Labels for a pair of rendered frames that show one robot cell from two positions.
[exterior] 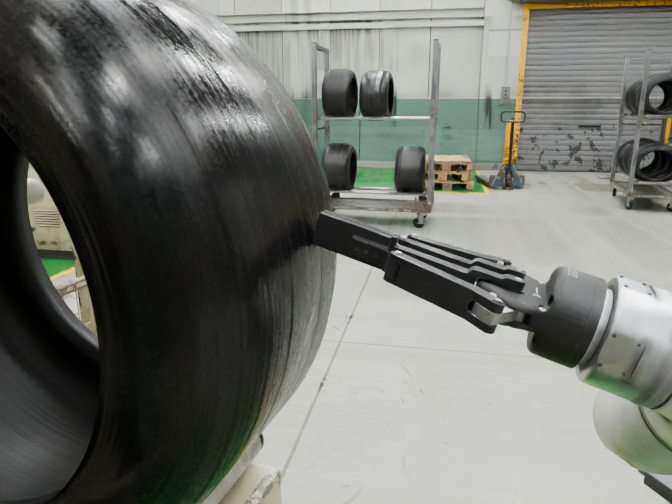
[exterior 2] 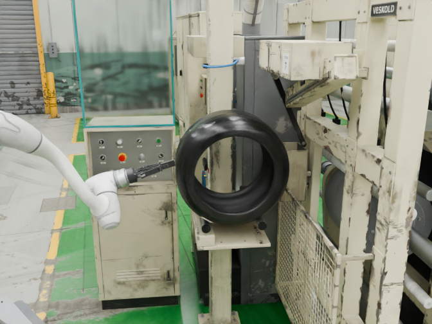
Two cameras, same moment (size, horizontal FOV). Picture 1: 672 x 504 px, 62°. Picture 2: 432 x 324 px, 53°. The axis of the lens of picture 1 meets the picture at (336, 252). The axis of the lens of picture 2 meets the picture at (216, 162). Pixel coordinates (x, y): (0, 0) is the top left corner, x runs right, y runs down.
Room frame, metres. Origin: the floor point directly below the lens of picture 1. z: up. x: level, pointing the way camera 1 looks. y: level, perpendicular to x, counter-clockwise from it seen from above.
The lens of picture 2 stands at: (2.41, -0.68, 1.82)
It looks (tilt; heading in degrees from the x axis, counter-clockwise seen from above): 17 degrees down; 154
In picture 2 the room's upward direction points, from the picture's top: straight up
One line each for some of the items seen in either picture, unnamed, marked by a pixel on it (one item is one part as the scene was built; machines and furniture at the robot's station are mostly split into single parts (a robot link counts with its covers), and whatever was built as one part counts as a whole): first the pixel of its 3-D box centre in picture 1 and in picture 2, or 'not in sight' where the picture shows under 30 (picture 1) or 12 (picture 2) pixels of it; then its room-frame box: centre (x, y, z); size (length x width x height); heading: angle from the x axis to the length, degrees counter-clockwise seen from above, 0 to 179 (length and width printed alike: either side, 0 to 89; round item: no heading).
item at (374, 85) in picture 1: (375, 136); not in sight; (6.25, -0.43, 0.96); 1.33 x 0.64 x 1.92; 77
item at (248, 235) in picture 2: not in sight; (229, 231); (0.51, 0.30, 0.80); 0.37 x 0.36 x 0.02; 71
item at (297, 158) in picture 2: not in sight; (289, 171); (0.43, 0.73, 1.05); 0.20 x 0.15 x 0.30; 161
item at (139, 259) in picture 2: not in sight; (136, 212); (-0.33, 0.02, 0.63); 0.56 x 0.41 x 1.27; 71
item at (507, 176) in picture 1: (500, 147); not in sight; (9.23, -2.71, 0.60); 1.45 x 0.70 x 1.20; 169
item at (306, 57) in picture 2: not in sight; (298, 57); (0.73, 0.54, 1.71); 0.61 x 0.25 x 0.15; 161
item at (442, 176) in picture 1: (445, 171); not in sight; (9.25, -1.82, 0.22); 1.27 x 0.90 x 0.44; 169
